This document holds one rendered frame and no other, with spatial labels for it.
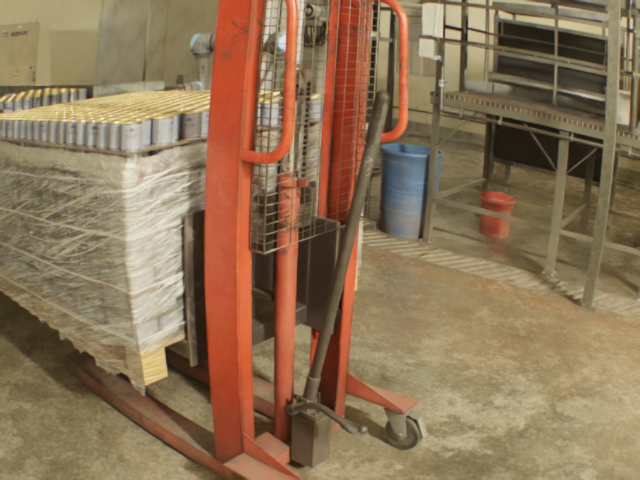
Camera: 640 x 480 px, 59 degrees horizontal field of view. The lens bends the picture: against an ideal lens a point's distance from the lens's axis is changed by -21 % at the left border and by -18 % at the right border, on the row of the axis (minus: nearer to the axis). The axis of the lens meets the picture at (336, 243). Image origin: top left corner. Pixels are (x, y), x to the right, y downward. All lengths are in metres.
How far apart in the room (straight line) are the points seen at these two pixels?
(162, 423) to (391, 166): 3.02
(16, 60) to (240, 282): 8.28
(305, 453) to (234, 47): 1.32
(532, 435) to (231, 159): 1.62
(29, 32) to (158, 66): 4.37
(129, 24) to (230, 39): 4.67
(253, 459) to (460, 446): 0.86
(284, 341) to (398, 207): 2.89
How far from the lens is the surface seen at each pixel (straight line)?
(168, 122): 1.85
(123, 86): 3.96
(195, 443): 2.28
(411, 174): 4.79
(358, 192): 1.81
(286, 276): 2.01
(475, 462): 2.43
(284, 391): 2.19
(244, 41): 1.67
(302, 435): 2.19
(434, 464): 2.40
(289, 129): 1.58
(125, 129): 1.77
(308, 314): 2.31
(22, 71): 9.84
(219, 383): 1.98
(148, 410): 2.46
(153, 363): 1.95
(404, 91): 2.02
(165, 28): 5.87
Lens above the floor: 1.42
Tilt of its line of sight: 18 degrees down
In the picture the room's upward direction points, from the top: 4 degrees clockwise
